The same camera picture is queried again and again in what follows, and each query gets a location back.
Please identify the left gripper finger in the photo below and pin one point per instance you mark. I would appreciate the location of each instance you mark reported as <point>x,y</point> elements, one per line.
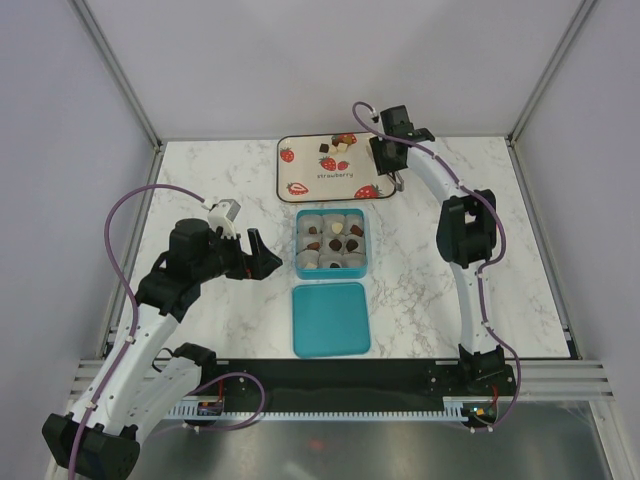
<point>261,263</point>
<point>254,240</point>

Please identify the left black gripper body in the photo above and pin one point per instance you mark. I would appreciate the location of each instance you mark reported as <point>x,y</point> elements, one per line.
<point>225,257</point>

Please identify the metal tongs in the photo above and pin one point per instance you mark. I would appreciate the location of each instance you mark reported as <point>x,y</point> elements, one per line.
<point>397,180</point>

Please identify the brown square chocolate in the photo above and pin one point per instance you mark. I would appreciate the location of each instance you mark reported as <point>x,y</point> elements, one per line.
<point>356,230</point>

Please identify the dark heart chocolate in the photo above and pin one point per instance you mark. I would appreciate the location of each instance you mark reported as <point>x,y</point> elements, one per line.
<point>351,245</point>

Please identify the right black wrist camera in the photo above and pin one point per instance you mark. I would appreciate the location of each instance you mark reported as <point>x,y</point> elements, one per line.
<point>396,122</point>

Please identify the strawberry print tray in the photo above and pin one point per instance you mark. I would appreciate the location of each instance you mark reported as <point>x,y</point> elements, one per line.
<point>329,167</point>

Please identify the teal tin box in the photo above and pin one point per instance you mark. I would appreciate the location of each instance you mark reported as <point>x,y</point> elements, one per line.
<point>354,265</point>

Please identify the dark round chocolate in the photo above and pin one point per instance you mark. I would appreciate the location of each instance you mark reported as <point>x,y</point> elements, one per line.
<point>335,245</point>

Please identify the teal tin lid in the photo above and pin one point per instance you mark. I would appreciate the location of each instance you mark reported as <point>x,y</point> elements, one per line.
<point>330,320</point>

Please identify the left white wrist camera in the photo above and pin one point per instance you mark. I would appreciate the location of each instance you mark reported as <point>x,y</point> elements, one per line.
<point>221,216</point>

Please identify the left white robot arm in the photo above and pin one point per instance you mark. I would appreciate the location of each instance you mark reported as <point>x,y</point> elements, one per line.
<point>102,435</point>

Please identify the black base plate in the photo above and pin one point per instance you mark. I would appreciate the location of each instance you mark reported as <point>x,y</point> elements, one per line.
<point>344,384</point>

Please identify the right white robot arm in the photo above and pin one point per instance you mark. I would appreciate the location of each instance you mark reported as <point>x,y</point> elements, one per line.
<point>466,236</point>

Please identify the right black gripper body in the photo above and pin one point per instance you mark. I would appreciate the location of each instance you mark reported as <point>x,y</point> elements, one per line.
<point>381,156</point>

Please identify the white slotted cable duct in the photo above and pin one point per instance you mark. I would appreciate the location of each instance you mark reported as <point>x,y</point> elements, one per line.
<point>193,410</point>

